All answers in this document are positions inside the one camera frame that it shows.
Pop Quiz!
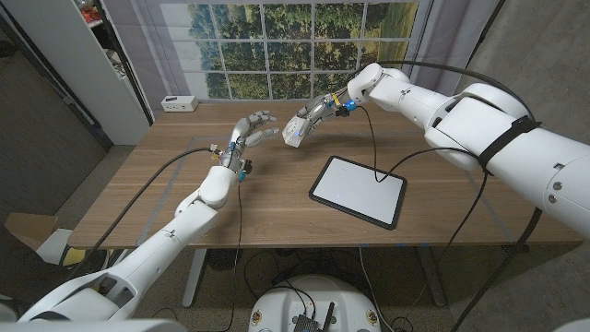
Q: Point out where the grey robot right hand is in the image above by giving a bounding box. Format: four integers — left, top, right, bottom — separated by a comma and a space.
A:
294, 91, 359, 140

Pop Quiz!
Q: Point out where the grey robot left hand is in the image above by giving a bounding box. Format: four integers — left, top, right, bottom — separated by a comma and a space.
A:
219, 110, 280, 182

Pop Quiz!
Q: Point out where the white kitchen timer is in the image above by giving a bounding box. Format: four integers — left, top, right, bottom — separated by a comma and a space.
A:
281, 115, 310, 148

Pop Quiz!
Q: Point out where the black-framed tablet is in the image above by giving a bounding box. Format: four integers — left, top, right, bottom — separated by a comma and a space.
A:
308, 155, 408, 231

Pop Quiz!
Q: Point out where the white power strip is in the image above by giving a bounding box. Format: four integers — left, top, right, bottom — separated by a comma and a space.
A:
160, 95, 199, 113

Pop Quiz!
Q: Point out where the printed window backdrop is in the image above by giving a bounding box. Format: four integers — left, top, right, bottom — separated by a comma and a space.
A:
99, 0, 503, 113

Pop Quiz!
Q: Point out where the black round floor fan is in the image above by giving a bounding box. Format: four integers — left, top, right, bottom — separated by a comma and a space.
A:
206, 248, 243, 272

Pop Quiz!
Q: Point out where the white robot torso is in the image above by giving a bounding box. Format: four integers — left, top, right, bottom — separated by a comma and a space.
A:
248, 275, 383, 332

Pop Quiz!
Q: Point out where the white cabinet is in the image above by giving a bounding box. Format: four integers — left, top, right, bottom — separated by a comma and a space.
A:
0, 0, 156, 147

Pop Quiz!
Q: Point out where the black antenna module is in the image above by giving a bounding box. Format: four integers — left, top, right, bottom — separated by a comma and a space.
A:
292, 302, 336, 332

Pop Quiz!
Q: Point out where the white and yellow floor box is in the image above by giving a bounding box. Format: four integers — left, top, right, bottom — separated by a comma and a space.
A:
34, 229, 88, 267

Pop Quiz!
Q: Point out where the brown cardboard box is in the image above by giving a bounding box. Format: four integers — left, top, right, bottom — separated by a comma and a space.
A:
2, 211, 60, 254

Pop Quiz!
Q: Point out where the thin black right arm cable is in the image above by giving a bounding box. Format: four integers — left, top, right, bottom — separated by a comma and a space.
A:
357, 105, 490, 326

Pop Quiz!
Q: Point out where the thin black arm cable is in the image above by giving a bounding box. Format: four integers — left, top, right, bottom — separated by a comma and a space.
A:
220, 181, 244, 332
357, 105, 490, 326

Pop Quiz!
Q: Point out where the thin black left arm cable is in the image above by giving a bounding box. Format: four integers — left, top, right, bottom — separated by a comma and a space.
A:
220, 181, 244, 332

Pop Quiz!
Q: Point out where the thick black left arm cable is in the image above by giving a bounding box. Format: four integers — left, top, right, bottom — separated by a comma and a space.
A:
66, 147, 217, 280

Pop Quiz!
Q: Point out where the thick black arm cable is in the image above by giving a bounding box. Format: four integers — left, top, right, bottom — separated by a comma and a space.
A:
354, 60, 545, 332
66, 147, 217, 280

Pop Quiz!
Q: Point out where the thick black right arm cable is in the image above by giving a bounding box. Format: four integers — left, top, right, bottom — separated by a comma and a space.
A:
354, 60, 545, 332

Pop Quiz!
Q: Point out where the black right arm strap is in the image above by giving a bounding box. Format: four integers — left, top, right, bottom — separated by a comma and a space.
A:
477, 114, 543, 175

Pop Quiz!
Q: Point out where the grey floor cable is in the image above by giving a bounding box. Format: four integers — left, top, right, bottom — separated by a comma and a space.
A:
358, 246, 384, 332

